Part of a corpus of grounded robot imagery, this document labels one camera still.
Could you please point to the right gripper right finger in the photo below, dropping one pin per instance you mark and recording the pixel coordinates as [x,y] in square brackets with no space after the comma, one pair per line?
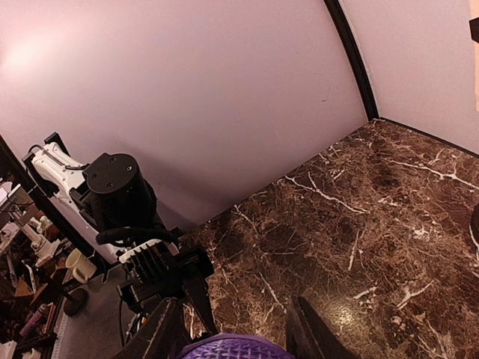
[308,336]

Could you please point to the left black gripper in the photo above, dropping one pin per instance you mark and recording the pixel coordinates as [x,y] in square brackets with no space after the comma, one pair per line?
[177,282]

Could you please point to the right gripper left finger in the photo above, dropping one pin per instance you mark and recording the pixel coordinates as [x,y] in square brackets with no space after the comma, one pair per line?
[163,335]

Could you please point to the purple microphone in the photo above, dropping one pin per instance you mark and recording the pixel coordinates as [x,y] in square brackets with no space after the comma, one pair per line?
[234,346]

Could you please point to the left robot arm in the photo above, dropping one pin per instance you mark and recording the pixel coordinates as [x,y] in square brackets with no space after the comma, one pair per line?
[113,197]

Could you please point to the black stand of beige microphone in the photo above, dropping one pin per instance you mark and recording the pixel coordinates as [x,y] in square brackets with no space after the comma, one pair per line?
[474,226]

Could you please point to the cream ribbed mug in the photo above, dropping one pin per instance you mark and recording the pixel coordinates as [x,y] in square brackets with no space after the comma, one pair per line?
[82,268]

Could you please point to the left black corner post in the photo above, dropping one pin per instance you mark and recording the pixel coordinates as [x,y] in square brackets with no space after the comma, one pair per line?
[353,54]

